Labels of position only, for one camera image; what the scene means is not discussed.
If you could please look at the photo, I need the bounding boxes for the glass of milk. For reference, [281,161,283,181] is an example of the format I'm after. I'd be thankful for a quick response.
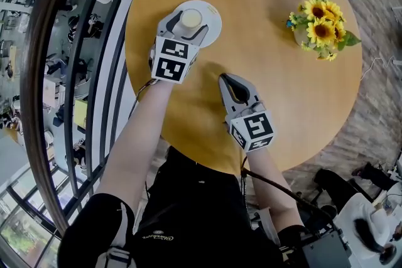
[179,8,204,38]

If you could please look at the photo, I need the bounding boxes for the thin left gripper cable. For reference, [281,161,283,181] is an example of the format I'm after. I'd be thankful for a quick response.
[129,78,158,123]

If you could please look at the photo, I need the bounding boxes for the person's left hand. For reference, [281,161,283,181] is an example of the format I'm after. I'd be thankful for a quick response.
[147,42,158,70]

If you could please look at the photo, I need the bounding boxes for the white floor cable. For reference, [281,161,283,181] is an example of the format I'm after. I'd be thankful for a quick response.
[361,55,402,81]

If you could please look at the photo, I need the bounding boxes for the person's right forearm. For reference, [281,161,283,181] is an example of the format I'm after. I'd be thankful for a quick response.
[246,146,304,230]

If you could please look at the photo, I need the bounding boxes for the white saucer plate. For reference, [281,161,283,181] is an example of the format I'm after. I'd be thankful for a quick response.
[169,0,223,48]

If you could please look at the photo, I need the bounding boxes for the dark right gripper cable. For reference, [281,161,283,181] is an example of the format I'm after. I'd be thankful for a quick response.
[240,156,337,227]

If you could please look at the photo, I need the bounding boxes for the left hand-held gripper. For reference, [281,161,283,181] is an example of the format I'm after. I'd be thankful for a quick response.
[151,10,209,84]

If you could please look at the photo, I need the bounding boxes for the person's black shirt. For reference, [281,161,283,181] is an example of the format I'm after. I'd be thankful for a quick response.
[58,147,302,268]

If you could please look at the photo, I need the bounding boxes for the grey shoulder strap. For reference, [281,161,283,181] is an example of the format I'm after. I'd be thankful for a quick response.
[251,206,281,245]
[95,200,138,268]

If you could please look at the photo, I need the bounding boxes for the wooden handrail black metal railing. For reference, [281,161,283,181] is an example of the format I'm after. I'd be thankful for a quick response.
[18,0,177,236]

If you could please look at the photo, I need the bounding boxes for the dark equipment box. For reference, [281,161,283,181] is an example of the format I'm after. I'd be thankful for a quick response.
[300,225,352,268]

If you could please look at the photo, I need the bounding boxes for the potted sunflowers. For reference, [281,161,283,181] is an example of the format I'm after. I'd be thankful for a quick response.
[285,0,362,62]

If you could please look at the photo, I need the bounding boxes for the person's left forearm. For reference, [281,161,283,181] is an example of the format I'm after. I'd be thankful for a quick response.
[95,80,175,214]

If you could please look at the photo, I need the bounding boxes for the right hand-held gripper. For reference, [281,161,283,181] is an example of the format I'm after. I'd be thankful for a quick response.
[219,73,276,153]

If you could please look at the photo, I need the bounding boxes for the yellow box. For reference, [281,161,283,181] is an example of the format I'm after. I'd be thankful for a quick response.
[73,99,89,129]

